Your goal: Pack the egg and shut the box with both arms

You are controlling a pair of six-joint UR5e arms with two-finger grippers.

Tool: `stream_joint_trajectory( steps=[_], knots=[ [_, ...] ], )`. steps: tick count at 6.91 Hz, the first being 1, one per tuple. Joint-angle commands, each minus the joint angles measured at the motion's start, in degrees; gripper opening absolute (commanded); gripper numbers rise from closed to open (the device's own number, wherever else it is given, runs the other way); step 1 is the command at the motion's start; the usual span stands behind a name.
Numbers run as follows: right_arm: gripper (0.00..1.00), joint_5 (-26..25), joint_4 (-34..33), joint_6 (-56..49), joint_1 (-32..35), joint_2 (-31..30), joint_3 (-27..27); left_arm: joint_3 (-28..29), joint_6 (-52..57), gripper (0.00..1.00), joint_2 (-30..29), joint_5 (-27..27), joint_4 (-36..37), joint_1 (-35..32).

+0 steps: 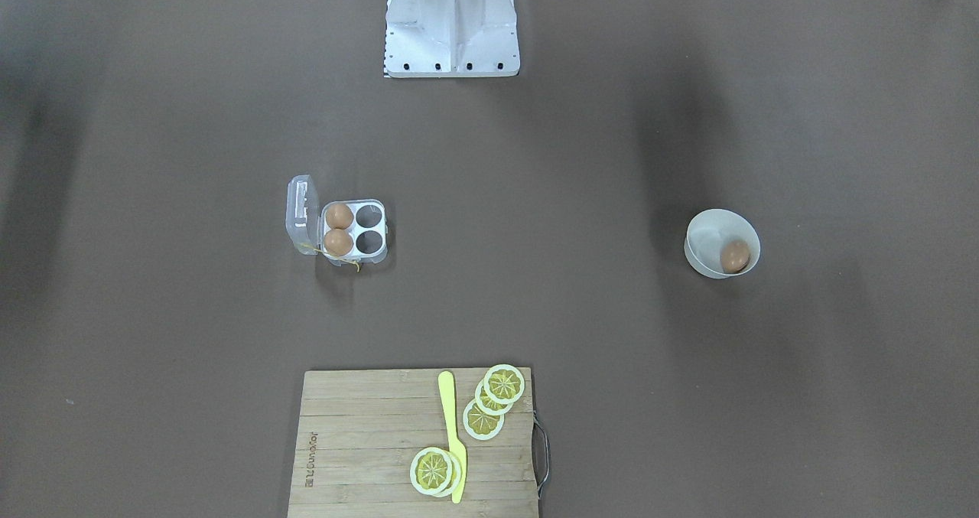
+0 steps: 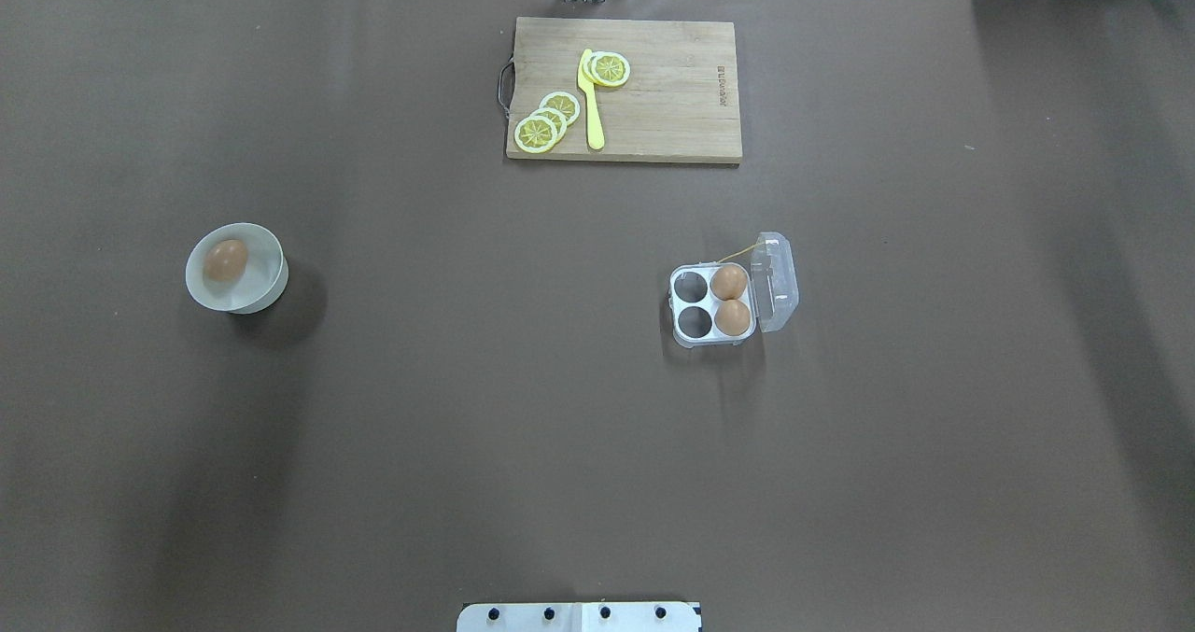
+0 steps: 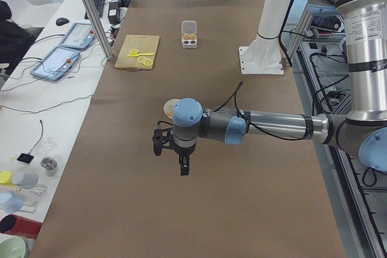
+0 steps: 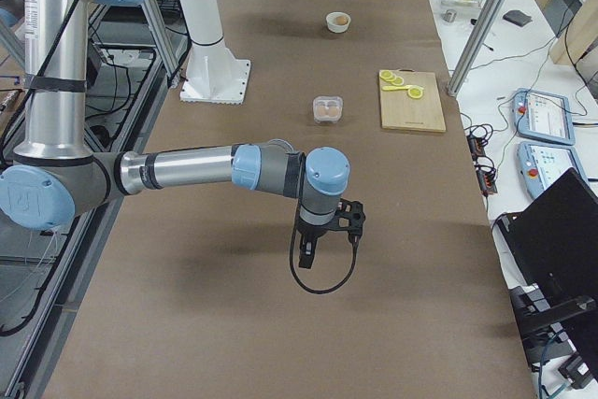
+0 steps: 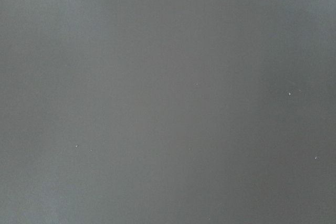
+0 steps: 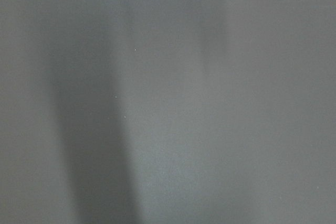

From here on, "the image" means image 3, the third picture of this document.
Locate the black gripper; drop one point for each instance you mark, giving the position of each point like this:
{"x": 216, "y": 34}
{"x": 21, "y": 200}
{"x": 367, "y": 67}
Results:
{"x": 183, "y": 151}

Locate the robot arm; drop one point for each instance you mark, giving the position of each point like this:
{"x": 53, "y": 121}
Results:
{"x": 361, "y": 133}

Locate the clear plastic egg box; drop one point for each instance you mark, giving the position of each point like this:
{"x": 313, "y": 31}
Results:
{"x": 189, "y": 34}

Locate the white bowl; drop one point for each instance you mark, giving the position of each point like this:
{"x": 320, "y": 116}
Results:
{"x": 169, "y": 105}

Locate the wooden cutting board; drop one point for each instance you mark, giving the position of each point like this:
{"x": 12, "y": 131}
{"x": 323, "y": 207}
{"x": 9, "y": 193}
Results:
{"x": 145, "y": 44}

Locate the lemon slice by knife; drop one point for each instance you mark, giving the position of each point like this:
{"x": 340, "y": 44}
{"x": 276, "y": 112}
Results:
{"x": 133, "y": 52}

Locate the small black square pad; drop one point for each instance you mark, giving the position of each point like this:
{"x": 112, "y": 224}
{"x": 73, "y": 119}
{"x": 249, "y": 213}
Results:
{"x": 25, "y": 158}

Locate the teach pendant near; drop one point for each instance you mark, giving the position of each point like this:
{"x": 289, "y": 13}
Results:
{"x": 55, "y": 64}

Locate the teach pendant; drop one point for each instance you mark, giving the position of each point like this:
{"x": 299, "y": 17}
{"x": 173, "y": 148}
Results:
{"x": 55, "y": 64}
{"x": 78, "y": 37}

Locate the grey cup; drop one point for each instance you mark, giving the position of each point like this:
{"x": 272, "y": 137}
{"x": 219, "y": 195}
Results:
{"x": 27, "y": 180}

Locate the teach pendant far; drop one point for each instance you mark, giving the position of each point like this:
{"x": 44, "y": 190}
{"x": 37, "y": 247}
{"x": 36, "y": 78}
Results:
{"x": 78, "y": 37}

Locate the black power adapter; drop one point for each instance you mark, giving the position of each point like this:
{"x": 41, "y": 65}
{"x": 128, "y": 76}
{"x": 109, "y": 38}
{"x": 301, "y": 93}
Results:
{"x": 114, "y": 13}

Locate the light blue cup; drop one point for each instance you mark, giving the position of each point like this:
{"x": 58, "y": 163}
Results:
{"x": 11, "y": 202}

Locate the yellow cup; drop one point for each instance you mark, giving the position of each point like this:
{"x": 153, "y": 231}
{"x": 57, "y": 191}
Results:
{"x": 5, "y": 177}

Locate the black keyboard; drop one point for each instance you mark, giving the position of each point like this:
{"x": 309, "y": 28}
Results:
{"x": 99, "y": 5}

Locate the red cylinder bottle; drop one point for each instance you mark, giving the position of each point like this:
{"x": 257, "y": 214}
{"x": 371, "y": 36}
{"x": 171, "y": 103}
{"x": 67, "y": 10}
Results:
{"x": 20, "y": 226}

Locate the black computer mouse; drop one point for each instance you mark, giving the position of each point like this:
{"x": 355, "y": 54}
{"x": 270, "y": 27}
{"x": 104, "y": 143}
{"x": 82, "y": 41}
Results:
{"x": 62, "y": 21}

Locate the green bowl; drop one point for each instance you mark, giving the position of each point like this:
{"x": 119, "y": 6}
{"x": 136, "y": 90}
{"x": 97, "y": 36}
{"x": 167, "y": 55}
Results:
{"x": 14, "y": 247}

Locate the person in black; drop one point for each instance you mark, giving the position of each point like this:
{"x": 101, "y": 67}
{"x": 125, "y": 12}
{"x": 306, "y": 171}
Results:
{"x": 15, "y": 41}

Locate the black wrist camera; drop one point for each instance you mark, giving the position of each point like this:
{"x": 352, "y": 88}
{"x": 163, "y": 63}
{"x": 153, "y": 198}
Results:
{"x": 162, "y": 138}

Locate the white pillar mount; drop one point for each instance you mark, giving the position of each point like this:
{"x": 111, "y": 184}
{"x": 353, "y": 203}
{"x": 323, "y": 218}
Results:
{"x": 263, "y": 55}

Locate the aluminium frame post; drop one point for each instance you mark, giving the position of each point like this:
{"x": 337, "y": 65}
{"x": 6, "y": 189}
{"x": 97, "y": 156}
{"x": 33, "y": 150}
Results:
{"x": 98, "y": 28}

